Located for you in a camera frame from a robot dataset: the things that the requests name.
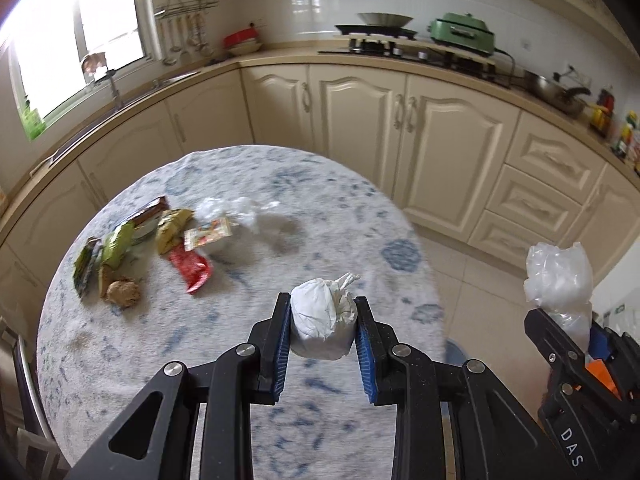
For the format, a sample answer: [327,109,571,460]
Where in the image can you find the orange plastic bag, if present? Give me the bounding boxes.
[585,357,623,401]

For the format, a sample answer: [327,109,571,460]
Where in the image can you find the clear plastic bag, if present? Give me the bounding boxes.
[522,241,596,351]

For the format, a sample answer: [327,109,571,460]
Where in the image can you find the green electric cooker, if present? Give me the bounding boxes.
[429,12,497,53]

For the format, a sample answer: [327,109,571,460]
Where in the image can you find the kitchen window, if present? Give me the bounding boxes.
[0,0,151,128]

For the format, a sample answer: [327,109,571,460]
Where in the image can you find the dark green snack packet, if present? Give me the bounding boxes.
[74,237,103,297]

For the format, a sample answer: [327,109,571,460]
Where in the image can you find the cream cabinet drawer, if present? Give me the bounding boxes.
[470,210,561,268]
[487,165,583,246]
[505,112,608,206]

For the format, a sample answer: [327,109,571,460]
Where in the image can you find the white paper ball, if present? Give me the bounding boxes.
[289,272,362,361]

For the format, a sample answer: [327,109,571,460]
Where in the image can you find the clear printed sachet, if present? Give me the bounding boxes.
[184,216,235,251]

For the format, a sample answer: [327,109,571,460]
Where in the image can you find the brown and blue snack wrapper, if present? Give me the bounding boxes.
[132,196,170,226]

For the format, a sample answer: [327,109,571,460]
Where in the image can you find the red snack packet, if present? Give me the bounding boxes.
[167,245,213,295]

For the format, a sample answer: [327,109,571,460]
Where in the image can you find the steel sink faucet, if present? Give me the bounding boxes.
[100,67,126,111]

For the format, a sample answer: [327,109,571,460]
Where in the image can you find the cream lower kitchen cabinets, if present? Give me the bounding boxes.
[0,45,640,311]

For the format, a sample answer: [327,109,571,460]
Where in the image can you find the row of condiment bottles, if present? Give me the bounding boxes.
[590,85,640,171]

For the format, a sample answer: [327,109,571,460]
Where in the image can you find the green bottle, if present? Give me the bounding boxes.
[20,105,46,141]

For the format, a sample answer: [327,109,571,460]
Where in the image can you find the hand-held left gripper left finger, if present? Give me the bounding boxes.
[65,294,292,480]

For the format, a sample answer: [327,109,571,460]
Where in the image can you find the white plastic stool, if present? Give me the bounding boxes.
[15,425,66,480]

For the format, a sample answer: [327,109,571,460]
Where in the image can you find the steel wok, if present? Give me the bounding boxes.
[356,12,415,28]

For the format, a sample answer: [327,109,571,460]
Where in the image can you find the chair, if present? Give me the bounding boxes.
[0,315,58,461]

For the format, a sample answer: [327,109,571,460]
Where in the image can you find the silver foil wrapper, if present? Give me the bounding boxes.
[131,220,161,243]

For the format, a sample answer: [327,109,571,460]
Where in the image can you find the black power cable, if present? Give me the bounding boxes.
[494,47,526,91]

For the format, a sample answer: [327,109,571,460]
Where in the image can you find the yellow-olive snack packet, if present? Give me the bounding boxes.
[156,208,196,256]

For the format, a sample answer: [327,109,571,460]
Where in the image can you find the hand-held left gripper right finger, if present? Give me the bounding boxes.
[354,296,557,480]

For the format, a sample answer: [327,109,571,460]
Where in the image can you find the brown cloth on faucet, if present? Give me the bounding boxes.
[81,51,111,81]

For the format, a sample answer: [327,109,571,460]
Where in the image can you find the wall utensil rack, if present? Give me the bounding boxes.
[154,0,220,18]

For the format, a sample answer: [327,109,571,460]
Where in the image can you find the stainless steel sink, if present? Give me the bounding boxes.
[50,70,201,161]

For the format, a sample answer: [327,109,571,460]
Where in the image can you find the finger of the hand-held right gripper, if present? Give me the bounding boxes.
[590,326,640,397]
[525,308,621,411]

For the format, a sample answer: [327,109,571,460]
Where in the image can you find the clear plastic wrap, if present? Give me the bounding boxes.
[192,196,283,236]

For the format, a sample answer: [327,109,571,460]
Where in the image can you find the steel pan with black handle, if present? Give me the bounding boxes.
[524,71,591,113]

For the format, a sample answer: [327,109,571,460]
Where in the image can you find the red plastic container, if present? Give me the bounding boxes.
[223,27,262,48]

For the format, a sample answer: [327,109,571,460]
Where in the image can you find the light green snack packet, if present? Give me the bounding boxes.
[100,221,137,271]

